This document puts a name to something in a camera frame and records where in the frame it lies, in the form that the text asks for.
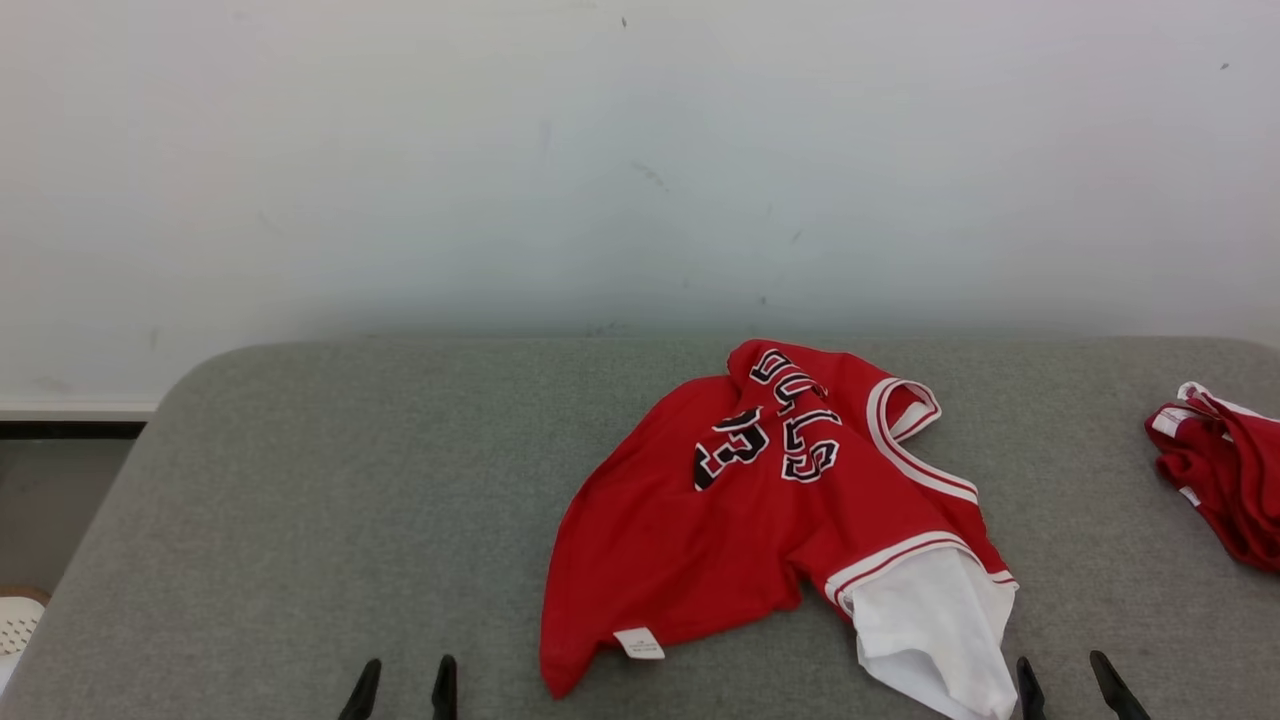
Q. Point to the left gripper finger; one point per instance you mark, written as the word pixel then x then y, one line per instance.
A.
pixel 362 700
pixel 446 695

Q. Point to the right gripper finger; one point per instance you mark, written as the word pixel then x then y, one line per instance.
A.
pixel 1118 700
pixel 1031 700

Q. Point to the plain red garment white trim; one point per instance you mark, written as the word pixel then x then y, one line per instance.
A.
pixel 1230 480

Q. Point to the red jersey with number print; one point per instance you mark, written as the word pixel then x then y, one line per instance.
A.
pixel 700 520

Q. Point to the white plastic laundry basket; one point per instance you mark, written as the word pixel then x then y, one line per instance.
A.
pixel 18 628

